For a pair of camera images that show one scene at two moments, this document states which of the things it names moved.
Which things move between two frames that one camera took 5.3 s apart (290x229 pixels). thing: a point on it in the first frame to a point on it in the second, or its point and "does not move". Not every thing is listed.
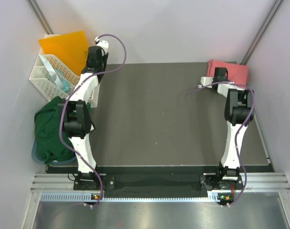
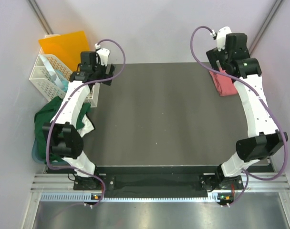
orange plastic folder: (71, 48) does not move
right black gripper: (213, 80) to (213, 55)
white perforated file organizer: (95, 101) does not move
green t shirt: (49, 146) does not move
